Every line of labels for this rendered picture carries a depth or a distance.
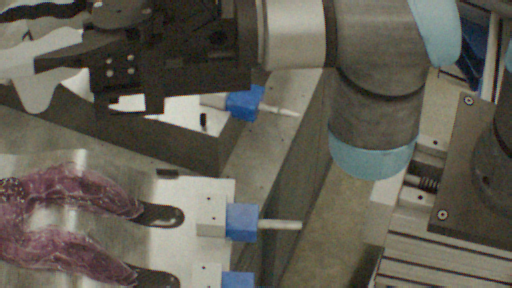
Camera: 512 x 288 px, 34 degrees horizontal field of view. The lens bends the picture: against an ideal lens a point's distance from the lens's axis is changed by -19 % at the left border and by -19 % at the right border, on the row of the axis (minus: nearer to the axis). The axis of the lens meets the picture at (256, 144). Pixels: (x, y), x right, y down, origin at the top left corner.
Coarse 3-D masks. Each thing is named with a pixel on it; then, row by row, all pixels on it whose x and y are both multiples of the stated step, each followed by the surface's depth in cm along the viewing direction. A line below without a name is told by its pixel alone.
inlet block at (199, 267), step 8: (200, 264) 118; (208, 264) 118; (216, 264) 118; (192, 272) 117; (200, 272) 117; (208, 272) 117; (216, 272) 117; (224, 272) 118; (232, 272) 119; (192, 280) 116; (200, 280) 116; (208, 280) 116; (216, 280) 116; (224, 280) 118; (232, 280) 118; (240, 280) 118; (248, 280) 118
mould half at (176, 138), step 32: (0, 32) 149; (0, 96) 143; (64, 96) 136; (192, 96) 134; (96, 128) 139; (128, 128) 135; (160, 128) 133; (192, 128) 130; (224, 128) 131; (160, 160) 138; (192, 160) 135; (224, 160) 136
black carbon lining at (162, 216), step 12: (0, 180) 125; (144, 204) 127; (156, 204) 127; (144, 216) 126; (156, 216) 126; (168, 216) 126; (180, 216) 126; (168, 228) 124; (144, 276) 119; (156, 276) 120; (168, 276) 120
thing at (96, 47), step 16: (96, 32) 60; (128, 32) 62; (64, 48) 59; (80, 48) 59; (96, 48) 59; (112, 48) 60; (48, 64) 59; (64, 64) 59; (80, 64) 60; (96, 64) 60
